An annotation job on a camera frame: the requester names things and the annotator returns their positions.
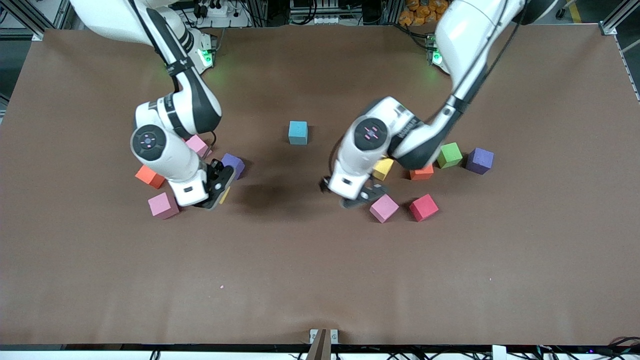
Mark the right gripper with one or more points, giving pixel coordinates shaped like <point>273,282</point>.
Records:
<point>216,179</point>

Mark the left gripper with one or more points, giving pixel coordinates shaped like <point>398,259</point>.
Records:
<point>368,183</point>

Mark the purple foam cube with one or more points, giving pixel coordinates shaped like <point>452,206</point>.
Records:
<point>480,161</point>
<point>235,164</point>

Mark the yellow foam cube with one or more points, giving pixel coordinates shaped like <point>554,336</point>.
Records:
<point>384,170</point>
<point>225,196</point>

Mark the light blue foam cube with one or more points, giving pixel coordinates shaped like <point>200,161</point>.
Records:
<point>298,132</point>

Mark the pink foam cube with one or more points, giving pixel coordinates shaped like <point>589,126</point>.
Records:
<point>384,209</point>
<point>197,145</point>
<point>162,206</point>

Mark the red foam cube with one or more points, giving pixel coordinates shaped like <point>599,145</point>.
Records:
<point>424,208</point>

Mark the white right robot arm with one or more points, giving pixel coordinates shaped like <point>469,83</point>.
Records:
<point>165,150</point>

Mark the brown table cover sheet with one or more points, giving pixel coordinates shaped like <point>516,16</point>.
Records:
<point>320,250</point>

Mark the orange foam cube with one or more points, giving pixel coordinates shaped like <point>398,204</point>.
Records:
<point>147,176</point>
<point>422,173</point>

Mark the green foam cube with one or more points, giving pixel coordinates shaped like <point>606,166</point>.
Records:
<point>450,155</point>

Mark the white power strip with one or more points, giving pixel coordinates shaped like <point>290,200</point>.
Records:
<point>330,20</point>
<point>220,11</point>

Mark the brown wooden bar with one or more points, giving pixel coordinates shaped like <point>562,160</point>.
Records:
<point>320,347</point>

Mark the pile of orange round objects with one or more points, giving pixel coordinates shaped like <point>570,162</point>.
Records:
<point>417,12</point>

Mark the white metal bracket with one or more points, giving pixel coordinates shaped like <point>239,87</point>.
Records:
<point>313,336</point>

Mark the silver aluminium frame bar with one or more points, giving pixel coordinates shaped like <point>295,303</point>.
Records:
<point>25,20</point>
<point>617,17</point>

